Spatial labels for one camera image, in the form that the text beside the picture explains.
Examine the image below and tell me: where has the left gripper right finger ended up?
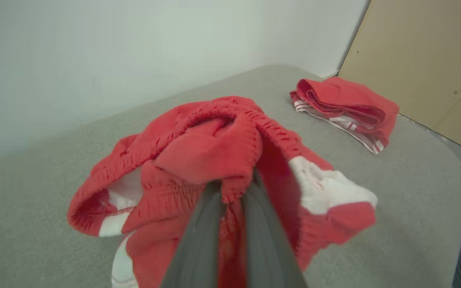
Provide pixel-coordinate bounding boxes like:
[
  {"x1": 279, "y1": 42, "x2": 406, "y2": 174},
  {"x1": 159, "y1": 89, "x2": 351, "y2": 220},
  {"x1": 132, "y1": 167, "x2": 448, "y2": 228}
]
[{"x1": 242, "y1": 170, "x2": 307, "y2": 288}]

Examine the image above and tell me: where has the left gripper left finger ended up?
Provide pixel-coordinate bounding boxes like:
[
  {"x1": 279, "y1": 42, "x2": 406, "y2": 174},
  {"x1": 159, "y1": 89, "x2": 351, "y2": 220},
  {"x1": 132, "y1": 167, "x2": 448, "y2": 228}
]
[{"x1": 160, "y1": 180, "x2": 225, "y2": 288}]

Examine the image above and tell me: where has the red and white shirt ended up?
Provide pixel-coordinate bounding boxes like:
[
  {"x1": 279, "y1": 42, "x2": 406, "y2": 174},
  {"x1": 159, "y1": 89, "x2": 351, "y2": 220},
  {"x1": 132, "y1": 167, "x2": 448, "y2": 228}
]
[{"x1": 67, "y1": 95, "x2": 378, "y2": 288}]

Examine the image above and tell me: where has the red shirt with white sleeves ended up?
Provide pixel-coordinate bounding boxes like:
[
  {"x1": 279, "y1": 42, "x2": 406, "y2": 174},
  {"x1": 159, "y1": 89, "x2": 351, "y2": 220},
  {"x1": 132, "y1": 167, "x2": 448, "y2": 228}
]
[{"x1": 290, "y1": 76, "x2": 400, "y2": 155}]

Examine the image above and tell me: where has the grey fabric sofa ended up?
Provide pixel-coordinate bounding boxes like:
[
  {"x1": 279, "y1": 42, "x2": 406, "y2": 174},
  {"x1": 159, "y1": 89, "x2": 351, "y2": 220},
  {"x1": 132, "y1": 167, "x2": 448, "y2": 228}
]
[{"x1": 0, "y1": 65, "x2": 461, "y2": 288}]

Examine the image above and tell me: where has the beige wooden panel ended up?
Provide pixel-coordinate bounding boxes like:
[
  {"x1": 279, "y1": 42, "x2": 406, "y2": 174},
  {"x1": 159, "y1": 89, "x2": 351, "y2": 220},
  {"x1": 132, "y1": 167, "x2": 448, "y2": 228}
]
[{"x1": 338, "y1": 0, "x2": 461, "y2": 158}]

